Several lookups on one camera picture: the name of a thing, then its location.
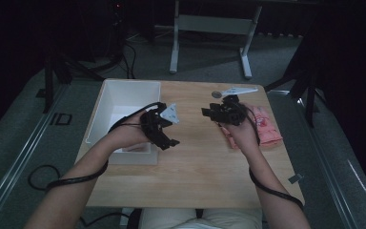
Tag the metal floor rail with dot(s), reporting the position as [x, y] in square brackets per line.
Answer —
[324, 165]
[22, 159]

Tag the round grey table grommet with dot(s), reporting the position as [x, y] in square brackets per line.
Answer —
[216, 94]

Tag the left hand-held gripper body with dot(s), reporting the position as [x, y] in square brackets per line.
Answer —
[152, 125]

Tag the black stand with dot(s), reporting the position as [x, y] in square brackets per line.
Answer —
[48, 82]

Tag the black tripod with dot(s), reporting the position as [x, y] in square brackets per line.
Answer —
[309, 92]

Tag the small grey tag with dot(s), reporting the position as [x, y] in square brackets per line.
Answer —
[295, 178]

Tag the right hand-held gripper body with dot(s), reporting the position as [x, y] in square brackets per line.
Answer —
[232, 113]

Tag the person's right hand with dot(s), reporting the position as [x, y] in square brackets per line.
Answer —
[244, 136]

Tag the white plastic box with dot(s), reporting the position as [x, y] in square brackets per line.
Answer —
[120, 92]

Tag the person's left hand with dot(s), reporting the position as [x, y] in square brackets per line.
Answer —
[127, 133]

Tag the person's pale trousers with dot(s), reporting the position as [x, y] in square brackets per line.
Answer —
[203, 220]

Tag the grey metal table frame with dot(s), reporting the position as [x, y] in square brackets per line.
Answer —
[216, 24]

